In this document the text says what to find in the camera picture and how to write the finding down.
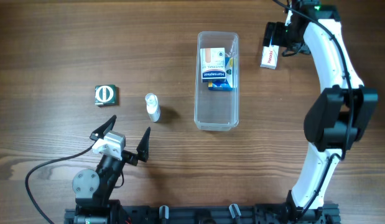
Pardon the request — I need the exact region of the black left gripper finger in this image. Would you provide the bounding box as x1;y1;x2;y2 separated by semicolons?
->
90;115;117;141
136;127;151;162

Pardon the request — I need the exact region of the blue yellow medicine box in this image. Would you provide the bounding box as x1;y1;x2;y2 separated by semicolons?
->
208;57;233;91

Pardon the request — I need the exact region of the white blue Hansaplast box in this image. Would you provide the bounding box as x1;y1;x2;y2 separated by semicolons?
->
200;47;226;82

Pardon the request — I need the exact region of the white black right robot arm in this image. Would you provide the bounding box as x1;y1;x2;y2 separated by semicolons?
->
194;0;378;222

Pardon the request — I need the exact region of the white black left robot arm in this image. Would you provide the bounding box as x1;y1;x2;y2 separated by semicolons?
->
64;115;139;223

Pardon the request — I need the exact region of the clear plastic container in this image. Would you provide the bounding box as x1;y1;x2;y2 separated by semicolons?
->
194;31;239;131

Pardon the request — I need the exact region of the green white round-logo box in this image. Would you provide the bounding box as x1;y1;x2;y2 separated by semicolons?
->
95;85;118;106

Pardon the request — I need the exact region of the white glue bottle clear cap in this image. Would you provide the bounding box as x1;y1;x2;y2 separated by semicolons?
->
145;93;160;123

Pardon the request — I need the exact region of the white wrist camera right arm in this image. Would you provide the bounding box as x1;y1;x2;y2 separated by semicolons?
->
285;9;293;26

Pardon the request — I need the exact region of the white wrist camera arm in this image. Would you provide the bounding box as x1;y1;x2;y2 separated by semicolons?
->
285;9;293;26
92;131;126;161

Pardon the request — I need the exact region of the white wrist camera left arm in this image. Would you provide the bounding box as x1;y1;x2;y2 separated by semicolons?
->
92;131;126;161

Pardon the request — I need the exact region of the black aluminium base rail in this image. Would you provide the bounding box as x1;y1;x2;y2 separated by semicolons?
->
63;203;341;224

